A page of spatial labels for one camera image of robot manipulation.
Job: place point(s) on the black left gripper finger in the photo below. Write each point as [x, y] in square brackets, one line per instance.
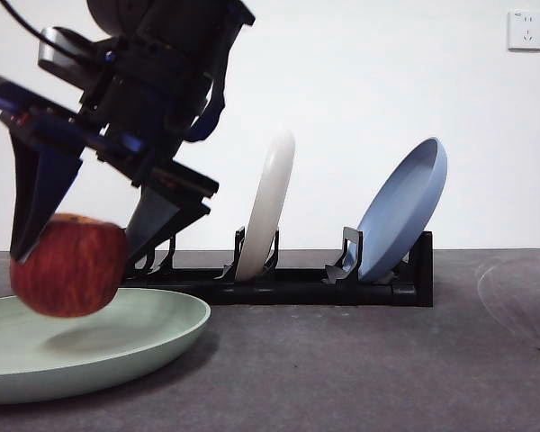
[36, 198]
[157, 216]

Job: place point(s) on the red apple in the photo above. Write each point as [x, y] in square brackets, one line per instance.
[67, 270]

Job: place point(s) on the light green round plate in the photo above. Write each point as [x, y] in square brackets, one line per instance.
[117, 342]

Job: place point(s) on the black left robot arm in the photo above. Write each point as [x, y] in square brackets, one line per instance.
[130, 13]

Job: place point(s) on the white round plate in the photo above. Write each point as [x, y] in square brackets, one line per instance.
[270, 198]

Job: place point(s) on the black plate rack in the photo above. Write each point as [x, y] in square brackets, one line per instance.
[297, 292]

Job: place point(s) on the blue round plate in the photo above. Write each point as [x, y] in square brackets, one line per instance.
[400, 211]

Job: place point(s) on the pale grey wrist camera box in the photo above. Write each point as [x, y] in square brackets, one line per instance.
[67, 60]

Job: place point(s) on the white wall socket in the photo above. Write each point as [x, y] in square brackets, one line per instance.
[525, 30]

